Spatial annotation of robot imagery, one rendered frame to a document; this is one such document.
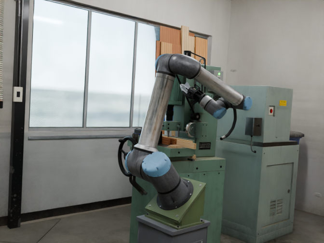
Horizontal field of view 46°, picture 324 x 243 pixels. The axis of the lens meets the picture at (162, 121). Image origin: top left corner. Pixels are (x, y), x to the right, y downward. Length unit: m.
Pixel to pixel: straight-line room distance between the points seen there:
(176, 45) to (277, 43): 1.31
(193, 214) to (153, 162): 0.36
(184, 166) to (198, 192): 0.65
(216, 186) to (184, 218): 0.95
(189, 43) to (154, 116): 2.78
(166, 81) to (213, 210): 1.25
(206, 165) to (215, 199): 0.30
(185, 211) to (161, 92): 0.68
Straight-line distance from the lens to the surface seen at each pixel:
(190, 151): 2.70
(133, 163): 2.16
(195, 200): 2.11
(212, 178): 2.94
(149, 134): 2.15
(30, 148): 3.74
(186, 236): 2.13
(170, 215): 2.09
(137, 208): 3.00
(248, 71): 5.29
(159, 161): 2.01
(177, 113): 2.94
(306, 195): 4.89
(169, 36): 4.63
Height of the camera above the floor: 1.22
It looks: 3 degrees down
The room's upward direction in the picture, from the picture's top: 3 degrees clockwise
